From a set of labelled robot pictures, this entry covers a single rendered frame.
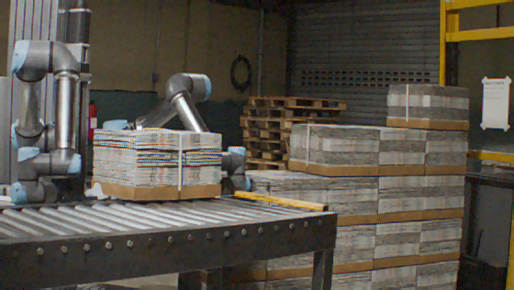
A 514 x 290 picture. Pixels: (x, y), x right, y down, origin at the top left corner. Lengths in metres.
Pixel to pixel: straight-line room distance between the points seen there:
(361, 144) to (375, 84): 7.86
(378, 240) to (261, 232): 1.43
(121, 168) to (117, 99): 8.03
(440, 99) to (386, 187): 0.55
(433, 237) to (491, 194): 0.65
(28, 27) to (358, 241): 1.80
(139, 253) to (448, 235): 2.21
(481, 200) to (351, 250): 1.16
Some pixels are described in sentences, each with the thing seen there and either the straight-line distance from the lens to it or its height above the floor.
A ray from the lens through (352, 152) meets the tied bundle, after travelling 3.28.
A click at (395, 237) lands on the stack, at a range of 3.49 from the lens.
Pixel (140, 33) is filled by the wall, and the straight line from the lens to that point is 10.67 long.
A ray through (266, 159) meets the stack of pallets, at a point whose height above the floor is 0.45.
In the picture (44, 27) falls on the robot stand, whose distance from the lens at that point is 3.02.
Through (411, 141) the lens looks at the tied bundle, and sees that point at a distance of 3.48.
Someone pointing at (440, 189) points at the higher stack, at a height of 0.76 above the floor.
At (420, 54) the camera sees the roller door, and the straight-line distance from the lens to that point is 10.69.
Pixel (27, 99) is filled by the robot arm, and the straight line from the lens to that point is 2.59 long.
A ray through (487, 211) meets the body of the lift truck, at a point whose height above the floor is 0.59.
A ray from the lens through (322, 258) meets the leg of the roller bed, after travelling 2.31.
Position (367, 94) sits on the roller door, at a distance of 11.25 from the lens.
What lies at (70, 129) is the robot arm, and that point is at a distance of 2.38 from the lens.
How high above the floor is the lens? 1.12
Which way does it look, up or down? 3 degrees down
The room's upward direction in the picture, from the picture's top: 2 degrees clockwise
